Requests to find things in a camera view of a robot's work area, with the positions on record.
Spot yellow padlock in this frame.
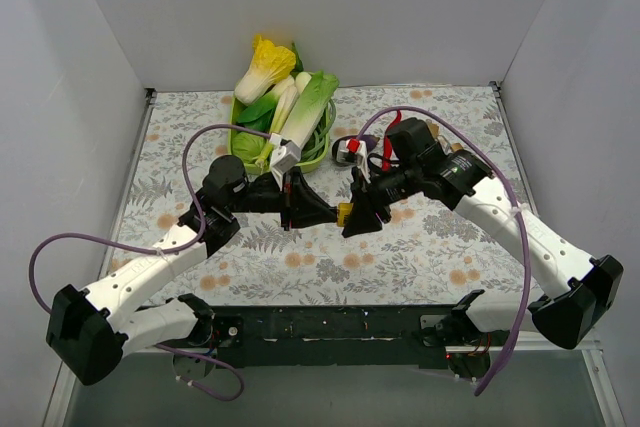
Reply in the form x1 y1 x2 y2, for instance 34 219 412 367
336 203 354 228

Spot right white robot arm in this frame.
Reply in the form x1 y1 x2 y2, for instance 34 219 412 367
338 117 624 349

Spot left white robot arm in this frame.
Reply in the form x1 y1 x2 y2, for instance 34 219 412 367
46 155 337 386

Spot red chili pepper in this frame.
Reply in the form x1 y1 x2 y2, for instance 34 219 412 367
381 111 402 172

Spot green plastic basket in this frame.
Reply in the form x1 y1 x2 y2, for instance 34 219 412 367
227 94 337 177

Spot purple eggplant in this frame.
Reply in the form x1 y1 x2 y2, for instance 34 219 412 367
331 135 379 167

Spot round green cabbage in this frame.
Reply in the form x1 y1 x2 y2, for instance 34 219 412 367
231 132 267 164

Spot green long beans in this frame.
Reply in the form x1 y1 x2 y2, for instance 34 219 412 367
301 100 337 162

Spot green bok choy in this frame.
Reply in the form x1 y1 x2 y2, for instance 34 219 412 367
236 92 279 124

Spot long green white cabbage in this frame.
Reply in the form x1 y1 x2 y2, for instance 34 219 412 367
280 71 339 149

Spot white green leek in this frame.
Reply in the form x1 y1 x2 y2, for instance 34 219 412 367
255 85 299 173

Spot yellow leaf napa cabbage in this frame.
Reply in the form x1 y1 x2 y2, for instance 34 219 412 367
234 34 297 105

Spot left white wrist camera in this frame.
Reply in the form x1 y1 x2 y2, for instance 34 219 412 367
269 133 301 174

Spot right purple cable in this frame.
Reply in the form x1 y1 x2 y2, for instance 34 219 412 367
357 105 532 397

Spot purple cable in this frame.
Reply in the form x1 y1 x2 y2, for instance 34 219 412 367
357 105 532 397
28 124 281 402

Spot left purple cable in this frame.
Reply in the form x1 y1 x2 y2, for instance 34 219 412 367
28 124 281 402

